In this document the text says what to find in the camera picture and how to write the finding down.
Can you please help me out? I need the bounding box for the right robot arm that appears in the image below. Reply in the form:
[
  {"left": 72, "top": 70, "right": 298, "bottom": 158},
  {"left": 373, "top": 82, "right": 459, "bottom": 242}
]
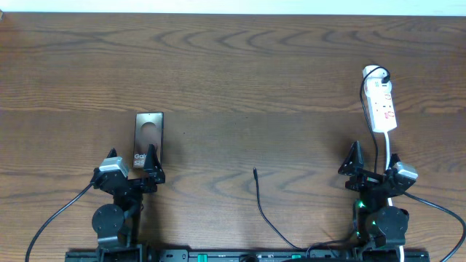
[{"left": 338, "top": 141, "right": 414, "bottom": 250}]

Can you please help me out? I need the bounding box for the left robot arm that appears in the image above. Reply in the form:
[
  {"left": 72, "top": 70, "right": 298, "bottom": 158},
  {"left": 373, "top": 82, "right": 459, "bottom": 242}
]
[{"left": 90, "top": 144, "right": 165, "bottom": 261}]

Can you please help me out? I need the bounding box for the white power strip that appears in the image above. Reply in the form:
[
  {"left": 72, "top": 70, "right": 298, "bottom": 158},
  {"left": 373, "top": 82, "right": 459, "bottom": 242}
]
[{"left": 363, "top": 65, "right": 397, "bottom": 133}]

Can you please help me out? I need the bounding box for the black right camera cable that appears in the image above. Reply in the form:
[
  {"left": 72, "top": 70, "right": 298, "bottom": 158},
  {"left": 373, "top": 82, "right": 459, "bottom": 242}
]
[{"left": 403, "top": 191, "right": 466, "bottom": 262}]

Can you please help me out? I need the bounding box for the black camera cable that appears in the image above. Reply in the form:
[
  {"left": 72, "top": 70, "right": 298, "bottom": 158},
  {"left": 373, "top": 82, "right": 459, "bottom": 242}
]
[
  {"left": 24, "top": 183, "right": 94, "bottom": 262},
  {"left": 403, "top": 191, "right": 466, "bottom": 262}
]

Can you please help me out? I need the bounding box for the black left camera cable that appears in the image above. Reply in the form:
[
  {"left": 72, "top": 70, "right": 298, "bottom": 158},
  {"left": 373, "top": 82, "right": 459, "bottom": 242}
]
[{"left": 24, "top": 183, "right": 94, "bottom": 262}]

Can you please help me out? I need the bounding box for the white power strip cord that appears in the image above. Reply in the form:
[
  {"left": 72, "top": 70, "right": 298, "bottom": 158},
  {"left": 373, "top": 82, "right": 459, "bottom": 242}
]
[{"left": 384, "top": 131, "right": 406, "bottom": 262}]

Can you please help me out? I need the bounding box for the black charger cable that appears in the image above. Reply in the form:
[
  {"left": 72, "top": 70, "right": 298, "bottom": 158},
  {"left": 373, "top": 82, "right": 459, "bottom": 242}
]
[{"left": 253, "top": 65, "right": 392, "bottom": 252}]

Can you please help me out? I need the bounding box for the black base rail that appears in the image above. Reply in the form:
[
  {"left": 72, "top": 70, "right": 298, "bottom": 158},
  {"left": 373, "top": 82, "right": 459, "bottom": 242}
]
[{"left": 65, "top": 248, "right": 430, "bottom": 262}]

